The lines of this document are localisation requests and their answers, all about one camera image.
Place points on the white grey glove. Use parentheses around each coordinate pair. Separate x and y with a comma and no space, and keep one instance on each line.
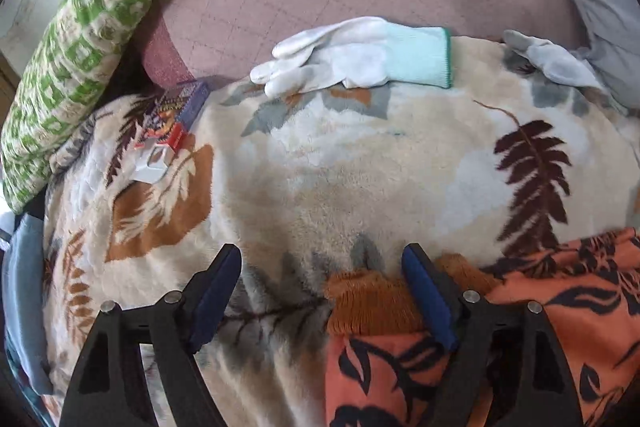
(555,62)

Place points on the cream leaf print blanket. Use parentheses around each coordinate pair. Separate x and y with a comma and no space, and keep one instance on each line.
(325,182)

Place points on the orange floral print garment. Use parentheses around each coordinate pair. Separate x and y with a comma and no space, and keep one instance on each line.
(575,307)

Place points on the green checked pillow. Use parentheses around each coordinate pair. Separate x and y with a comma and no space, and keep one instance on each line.
(100,32)

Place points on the white glove with teal cuff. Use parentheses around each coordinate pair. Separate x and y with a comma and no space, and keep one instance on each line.
(360,57)

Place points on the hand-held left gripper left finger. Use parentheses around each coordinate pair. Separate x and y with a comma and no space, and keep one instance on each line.
(215,292)

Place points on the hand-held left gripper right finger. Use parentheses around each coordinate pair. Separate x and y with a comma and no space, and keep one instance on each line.
(430,297)

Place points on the small printed card box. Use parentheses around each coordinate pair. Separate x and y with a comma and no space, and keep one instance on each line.
(175,112)

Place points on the blue cloth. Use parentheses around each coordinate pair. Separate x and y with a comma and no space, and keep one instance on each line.
(25,282)

